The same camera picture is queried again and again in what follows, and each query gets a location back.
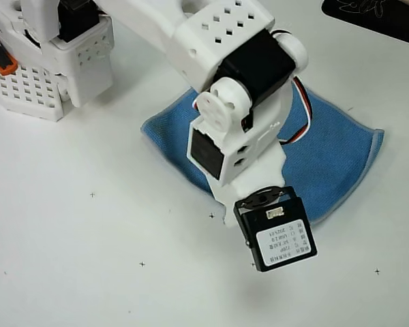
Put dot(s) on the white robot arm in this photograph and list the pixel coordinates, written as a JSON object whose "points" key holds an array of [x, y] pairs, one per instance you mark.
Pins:
{"points": [[156, 30]]}

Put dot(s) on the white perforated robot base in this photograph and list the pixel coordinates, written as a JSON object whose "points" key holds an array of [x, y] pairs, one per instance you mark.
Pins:
{"points": [[27, 92]]}

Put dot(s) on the black mat with line drawing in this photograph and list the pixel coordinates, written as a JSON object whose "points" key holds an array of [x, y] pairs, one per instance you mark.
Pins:
{"points": [[395, 20]]}

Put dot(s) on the blue microfibre cloth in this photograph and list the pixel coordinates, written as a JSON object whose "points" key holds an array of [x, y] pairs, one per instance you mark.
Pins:
{"points": [[337, 163]]}

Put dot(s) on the orange and black clamp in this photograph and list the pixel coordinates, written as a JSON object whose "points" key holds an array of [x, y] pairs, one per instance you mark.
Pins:
{"points": [[1, 58]]}

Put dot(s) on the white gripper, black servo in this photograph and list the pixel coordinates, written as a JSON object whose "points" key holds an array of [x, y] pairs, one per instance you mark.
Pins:
{"points": [[229, 201]]}

